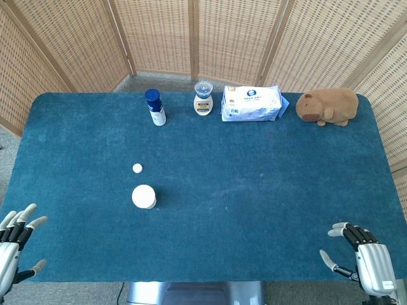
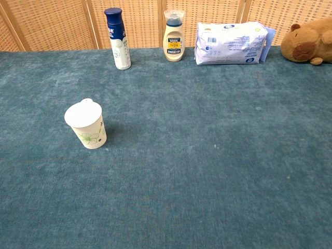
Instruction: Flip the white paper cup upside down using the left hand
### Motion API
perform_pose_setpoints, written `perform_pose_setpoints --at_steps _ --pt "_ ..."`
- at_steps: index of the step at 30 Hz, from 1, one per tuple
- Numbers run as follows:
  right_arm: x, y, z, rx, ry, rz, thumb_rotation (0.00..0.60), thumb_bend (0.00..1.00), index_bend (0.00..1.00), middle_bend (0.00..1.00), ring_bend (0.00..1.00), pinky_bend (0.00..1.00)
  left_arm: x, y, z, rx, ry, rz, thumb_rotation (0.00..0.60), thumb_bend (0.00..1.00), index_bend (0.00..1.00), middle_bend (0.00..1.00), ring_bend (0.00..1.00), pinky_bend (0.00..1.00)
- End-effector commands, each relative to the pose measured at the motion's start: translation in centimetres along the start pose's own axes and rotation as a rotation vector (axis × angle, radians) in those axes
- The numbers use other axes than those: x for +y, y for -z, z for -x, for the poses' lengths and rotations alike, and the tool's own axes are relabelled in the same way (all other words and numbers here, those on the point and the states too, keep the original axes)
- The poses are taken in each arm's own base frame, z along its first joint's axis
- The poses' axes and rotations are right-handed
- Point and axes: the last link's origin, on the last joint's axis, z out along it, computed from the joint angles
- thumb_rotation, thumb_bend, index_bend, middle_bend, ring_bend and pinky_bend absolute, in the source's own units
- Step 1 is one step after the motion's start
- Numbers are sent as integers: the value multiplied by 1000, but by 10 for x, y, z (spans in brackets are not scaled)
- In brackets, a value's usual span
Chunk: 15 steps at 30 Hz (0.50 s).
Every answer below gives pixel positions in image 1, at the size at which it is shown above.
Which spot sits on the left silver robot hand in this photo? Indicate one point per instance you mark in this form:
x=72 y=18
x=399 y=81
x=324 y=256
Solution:
x=8 y=254

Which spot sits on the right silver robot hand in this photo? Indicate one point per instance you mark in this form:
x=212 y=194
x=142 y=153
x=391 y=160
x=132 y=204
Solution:
x=375 y=263

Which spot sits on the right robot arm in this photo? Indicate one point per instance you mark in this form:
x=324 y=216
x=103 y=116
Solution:
x=383 y=300

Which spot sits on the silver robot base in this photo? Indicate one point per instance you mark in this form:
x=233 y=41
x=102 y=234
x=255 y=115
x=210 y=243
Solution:
x=194 y=294

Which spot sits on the white round jar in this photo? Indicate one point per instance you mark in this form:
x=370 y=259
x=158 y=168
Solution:
x=143 y=196

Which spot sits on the small white bottle cap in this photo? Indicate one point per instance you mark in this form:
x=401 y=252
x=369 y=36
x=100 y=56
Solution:
x=137 y=168

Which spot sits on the blue and white spray bottle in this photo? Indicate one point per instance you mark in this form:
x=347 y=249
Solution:
x=155 y=109

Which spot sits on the cream jar with clear cap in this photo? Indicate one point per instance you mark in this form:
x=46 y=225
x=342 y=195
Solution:
x=202 y=103

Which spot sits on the blue carpet table mat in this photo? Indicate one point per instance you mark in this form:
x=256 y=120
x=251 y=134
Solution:
x=222 y=206

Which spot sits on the brown capybara plush toy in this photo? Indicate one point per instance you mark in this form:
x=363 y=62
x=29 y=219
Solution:
x=330 y=103

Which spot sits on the white tissue pack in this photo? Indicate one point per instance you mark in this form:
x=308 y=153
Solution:
x=251 y=106

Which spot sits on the woven bamboo folding screen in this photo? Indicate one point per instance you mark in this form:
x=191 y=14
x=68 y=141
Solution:
x=159 y=31

